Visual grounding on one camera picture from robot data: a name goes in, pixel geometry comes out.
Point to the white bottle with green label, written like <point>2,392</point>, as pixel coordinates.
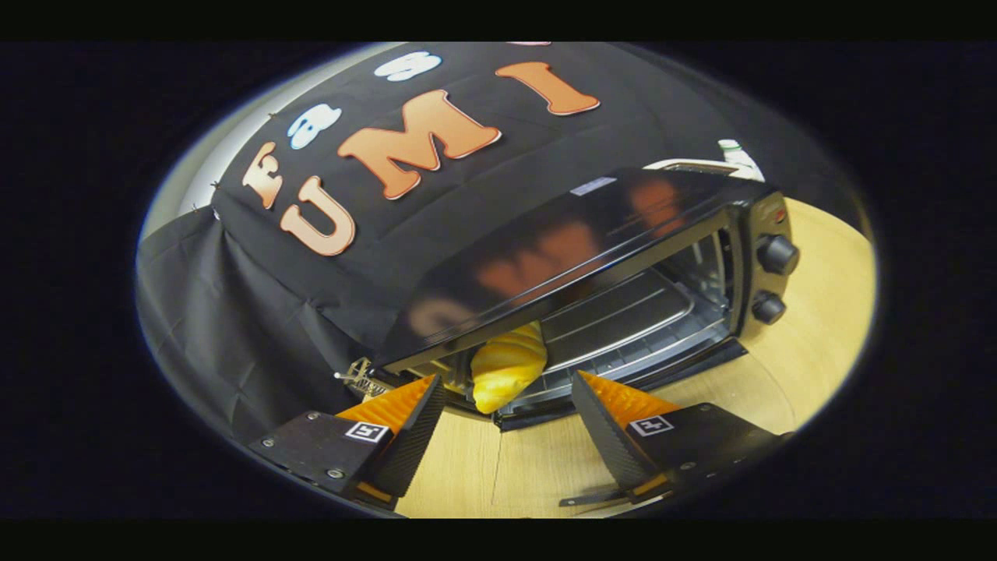
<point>736,156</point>

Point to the yellow croissant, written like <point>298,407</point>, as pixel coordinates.
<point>506,366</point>

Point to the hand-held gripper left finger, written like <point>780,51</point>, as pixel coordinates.
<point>409,444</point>

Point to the black toaster oven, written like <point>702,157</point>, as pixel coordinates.
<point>545,249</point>

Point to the white pop-up toaster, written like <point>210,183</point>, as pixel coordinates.
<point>701,165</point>

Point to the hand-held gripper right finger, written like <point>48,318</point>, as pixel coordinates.
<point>611,444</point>

